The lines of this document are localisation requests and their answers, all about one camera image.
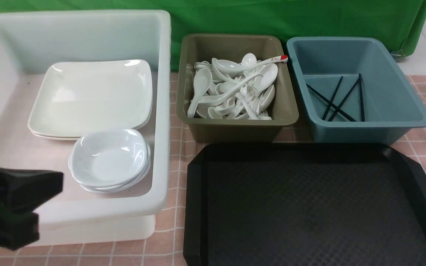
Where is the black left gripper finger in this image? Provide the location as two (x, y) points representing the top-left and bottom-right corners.
(0, 202), (40, 250)

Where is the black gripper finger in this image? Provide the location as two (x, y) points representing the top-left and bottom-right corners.
(0, 167), (64, 213)

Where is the white square rice plate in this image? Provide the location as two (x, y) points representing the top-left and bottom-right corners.
(28, 59), (153, 137)

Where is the black chopstick gold tip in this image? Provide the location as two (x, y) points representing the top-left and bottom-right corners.
(358, 74), (365, 122)
(307, 84), (356, 122)

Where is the white small dish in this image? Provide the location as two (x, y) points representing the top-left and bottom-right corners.
(76, 153), (151, 194)
(79, 144), (151, 194)

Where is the white square plate in tub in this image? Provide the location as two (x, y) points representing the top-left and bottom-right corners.
(29, 116), (151, 141)

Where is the white small bowl top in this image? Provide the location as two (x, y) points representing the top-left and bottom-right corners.
(69, 129), (151, 189)

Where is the white small bowl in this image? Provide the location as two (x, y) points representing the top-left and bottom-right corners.
(80, 164), (151, 194)
(69, 129), (151, 189)

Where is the white small bowl bottom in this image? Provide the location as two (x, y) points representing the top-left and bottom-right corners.
(80, 164), (151, 194)

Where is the large white plastic tub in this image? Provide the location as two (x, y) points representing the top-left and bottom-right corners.
(0, 10), (171, 245)

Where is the black serving tray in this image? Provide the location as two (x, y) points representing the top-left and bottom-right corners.
(183, 143), (426, 266)

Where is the black chopstick in bin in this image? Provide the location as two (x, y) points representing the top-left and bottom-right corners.
(328, 78), (360, 122)
(322, 76), (343, 120)

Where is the teal plastic bin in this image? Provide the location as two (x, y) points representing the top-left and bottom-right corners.
(286, 37), (426, 145)

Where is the pink checkered tablecloth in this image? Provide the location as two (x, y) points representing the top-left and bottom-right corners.
(0, 75), (426, 266)

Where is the green cloth backdrop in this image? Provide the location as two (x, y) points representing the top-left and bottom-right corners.
(0, 0), (426, 70)

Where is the white spoon red handle tip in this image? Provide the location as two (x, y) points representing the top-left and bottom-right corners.
(212, 55), (289, 74)

